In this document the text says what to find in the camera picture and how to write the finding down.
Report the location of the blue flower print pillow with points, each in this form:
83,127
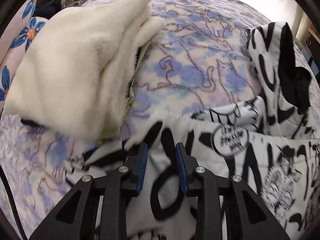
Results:
15,41

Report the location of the white black graffiti print jacket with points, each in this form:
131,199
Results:
270,142

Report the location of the wooden shelf unit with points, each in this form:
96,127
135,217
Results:
307,39

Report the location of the purple cat print blanket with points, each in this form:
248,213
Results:
198,61

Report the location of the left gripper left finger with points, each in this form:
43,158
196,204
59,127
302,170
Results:
75,216

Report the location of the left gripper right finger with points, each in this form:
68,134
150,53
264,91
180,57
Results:
247,217

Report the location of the black clothes pile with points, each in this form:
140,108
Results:
47,8

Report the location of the folded cream sweater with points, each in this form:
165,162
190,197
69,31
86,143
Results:
75,75

